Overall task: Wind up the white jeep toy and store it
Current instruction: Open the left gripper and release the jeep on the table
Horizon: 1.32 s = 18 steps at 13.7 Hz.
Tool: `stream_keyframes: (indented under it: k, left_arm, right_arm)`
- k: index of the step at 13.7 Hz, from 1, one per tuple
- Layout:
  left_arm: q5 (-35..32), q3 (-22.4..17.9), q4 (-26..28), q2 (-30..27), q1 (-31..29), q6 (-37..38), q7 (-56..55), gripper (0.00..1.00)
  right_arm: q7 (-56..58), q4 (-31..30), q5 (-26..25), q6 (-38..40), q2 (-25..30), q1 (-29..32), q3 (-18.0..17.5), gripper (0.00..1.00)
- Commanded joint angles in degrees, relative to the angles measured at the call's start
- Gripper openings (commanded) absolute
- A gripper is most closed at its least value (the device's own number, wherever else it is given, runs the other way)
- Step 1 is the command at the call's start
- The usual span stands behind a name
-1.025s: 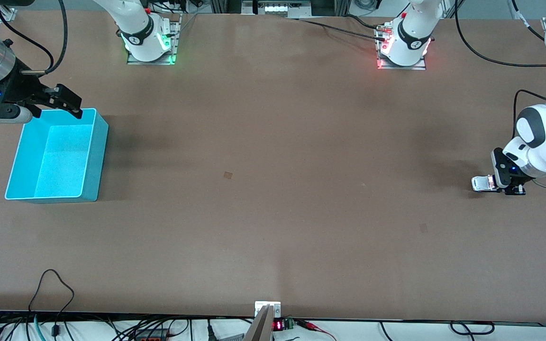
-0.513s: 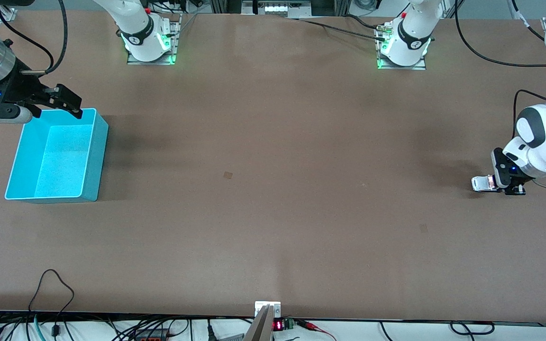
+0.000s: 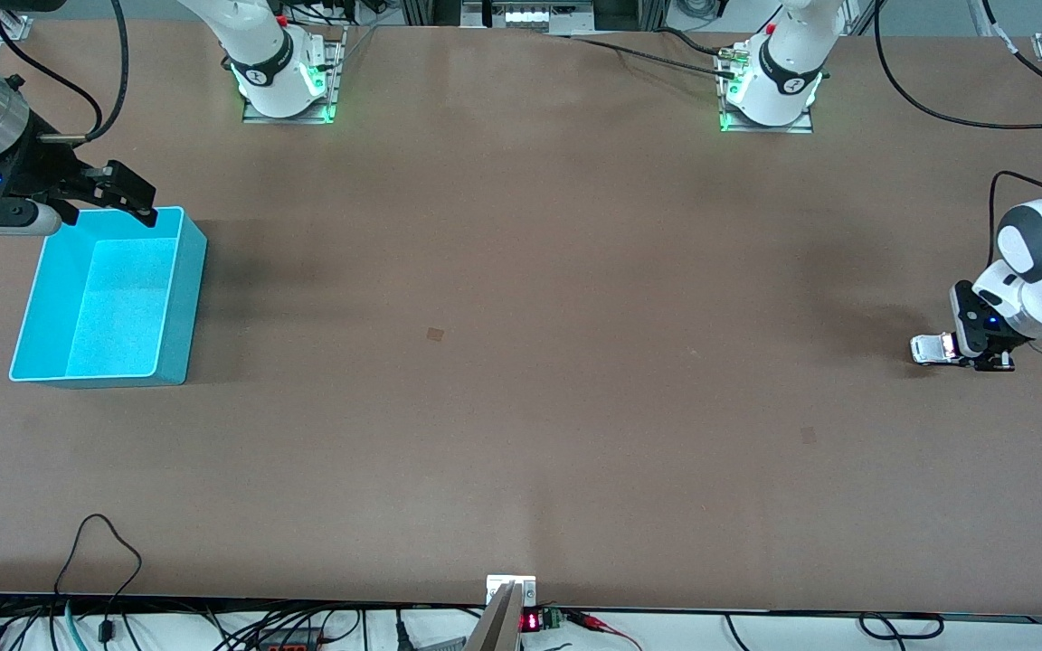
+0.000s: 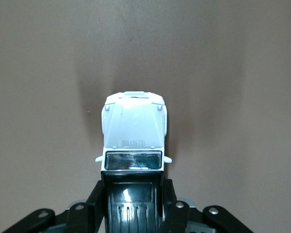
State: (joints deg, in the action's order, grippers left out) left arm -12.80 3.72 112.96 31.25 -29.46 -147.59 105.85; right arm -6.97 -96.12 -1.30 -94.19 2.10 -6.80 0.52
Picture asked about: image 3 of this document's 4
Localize turquoise plastic bin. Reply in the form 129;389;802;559
9;206;208;390

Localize white lit device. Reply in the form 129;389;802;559
505;7;592;26

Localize red black clip leads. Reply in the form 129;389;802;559
564;611;644;651

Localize white mounting plate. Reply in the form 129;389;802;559
486;575;537;607

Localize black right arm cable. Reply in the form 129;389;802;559
37;0;130;146
0;9;104;138

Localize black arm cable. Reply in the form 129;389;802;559
0;9;104;138
874;0;1042;361
37;0;130;146

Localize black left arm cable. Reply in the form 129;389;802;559
874;0;1042;361

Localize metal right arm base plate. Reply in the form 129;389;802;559
241;25;346;125

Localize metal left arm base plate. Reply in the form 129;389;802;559
718;45;816;135

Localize black coiled cable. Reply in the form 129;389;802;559
858;613;945;641

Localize black looped cable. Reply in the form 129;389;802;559
53;514;144;643

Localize aluminium frame rack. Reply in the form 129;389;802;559
399;0;671;33

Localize thick black table cable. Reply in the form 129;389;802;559
657;27;734;60

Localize thin black table cable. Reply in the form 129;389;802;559
535;33;744;80

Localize grey camera pole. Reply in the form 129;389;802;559
465;581;522;651

